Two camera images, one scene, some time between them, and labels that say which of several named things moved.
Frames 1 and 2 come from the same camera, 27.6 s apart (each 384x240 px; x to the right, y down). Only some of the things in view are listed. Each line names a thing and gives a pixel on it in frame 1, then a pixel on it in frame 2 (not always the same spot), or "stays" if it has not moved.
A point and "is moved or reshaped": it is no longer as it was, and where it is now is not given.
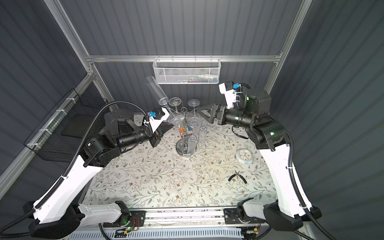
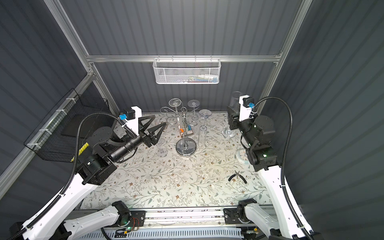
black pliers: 237,174 stays
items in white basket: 201,78 stays
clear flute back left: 175,101 stays
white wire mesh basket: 184,71 stays
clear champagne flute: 163,99 is moved or reshaped
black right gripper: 221,109 -> 233,119
